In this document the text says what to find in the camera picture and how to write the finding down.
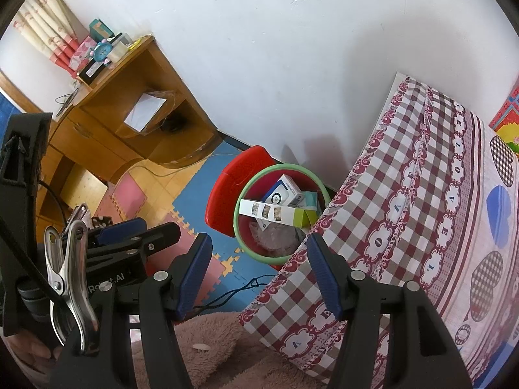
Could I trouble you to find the blue alarm clock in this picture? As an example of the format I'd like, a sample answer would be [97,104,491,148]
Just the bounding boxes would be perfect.
[91,38,113,65]

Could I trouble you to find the cream curtain red hem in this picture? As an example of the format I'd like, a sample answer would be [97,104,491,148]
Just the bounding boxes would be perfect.
[12,0,88,77]

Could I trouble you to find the window with wooden frame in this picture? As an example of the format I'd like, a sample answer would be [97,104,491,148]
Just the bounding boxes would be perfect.
[0,71,45,118]

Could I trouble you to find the wooden desk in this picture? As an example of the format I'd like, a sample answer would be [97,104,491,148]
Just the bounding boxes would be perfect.
[34,34,222,236]

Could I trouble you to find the person's leg pink fleece pants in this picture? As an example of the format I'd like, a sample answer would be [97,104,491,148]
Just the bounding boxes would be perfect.
[130,312,329,389]

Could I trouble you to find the red floral wall cloth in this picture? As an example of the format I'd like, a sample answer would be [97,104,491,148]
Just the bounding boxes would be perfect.
[489,85,519,155]

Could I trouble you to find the black box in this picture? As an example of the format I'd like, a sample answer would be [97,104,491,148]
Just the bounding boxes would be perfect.
[76,60,108,86]

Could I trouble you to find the white paper sheet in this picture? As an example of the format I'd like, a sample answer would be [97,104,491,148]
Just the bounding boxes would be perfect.
[124,92,167,132]

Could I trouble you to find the foam puzzle floor mat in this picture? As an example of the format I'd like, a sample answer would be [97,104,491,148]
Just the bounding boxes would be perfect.
[91,146,284,312]

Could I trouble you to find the heart print checked bed sheet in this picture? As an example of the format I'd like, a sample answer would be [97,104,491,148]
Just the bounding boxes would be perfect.
[239,77,519,385]

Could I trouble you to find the long white carton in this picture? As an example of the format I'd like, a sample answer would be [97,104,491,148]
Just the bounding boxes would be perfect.
[238,198,319,228]

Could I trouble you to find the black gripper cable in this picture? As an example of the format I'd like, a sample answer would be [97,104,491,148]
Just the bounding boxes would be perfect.
[0,215,67,304]

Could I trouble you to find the white cup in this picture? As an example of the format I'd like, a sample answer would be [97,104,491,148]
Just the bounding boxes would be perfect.
[106,42,129,63]

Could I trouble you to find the red trash bin green rim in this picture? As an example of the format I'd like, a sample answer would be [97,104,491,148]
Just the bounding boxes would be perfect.
[233,163,331,270]

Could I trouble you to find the pink box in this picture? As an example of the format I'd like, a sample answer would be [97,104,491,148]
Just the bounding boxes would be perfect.
[69,36,98,69]

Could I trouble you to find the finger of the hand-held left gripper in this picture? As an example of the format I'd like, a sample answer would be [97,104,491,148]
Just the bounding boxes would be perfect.
[96,217,148,241]
[86,222,183,269]

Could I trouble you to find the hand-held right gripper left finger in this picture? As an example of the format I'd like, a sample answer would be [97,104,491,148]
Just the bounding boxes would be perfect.
[49,232,214,389]

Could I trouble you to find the small teal carton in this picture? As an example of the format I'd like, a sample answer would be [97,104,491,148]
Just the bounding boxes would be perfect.
[300,190,321,211]

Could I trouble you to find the person's left hand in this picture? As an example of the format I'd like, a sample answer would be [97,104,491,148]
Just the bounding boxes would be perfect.
[6,329,62,374]

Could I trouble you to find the metal spring clip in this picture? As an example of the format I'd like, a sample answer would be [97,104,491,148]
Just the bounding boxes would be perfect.
[44,221,100,355]
[61,203,90,231]

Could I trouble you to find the teal box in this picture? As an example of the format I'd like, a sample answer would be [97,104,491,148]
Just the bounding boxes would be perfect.
[89,18,113,41]

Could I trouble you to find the clear plastic bag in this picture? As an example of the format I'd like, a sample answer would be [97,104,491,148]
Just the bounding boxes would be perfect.
[247,221,309,254]

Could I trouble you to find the white and blue box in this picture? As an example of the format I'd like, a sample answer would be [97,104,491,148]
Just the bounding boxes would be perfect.
[260,174,303,207]

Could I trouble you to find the dark thin thread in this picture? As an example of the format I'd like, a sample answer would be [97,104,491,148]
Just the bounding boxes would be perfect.
[194,275,276,313]

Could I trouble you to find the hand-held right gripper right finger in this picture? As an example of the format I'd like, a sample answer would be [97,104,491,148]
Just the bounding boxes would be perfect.
[306,232,473,389]

